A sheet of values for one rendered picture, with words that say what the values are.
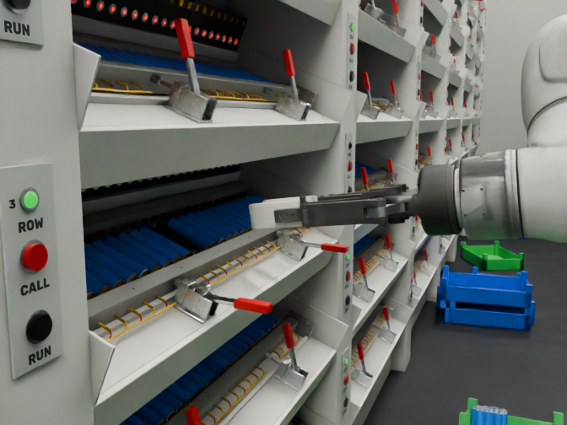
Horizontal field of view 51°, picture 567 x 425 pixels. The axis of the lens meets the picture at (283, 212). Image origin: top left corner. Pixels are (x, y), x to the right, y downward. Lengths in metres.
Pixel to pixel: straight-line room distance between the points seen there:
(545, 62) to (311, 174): 0.43
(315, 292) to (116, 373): 0.57
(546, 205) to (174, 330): 0.36
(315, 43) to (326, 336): 0.48
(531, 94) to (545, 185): 0.14
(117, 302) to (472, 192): 0.35
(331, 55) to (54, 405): 0.70
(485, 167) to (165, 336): 0.34
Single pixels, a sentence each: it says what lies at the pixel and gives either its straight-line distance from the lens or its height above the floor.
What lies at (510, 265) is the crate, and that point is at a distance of 3.02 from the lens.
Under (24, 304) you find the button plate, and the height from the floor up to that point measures 0.62.
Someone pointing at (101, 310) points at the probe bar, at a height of 0.57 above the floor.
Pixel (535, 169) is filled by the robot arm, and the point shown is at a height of 0.68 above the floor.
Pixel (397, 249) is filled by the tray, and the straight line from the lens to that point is 1.68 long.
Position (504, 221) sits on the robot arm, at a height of 0.62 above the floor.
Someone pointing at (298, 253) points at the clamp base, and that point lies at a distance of 0.81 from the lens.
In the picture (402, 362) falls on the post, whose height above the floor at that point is 0.03.
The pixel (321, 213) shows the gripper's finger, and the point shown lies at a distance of 0.62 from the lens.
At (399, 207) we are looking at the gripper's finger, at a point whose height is 0.63.
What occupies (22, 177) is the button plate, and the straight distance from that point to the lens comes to 0.37.
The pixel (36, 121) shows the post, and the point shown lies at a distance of 0.38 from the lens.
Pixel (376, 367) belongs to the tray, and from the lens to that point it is 1.43.
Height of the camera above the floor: 0.72
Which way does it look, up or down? 9 degrees down
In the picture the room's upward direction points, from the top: straight up
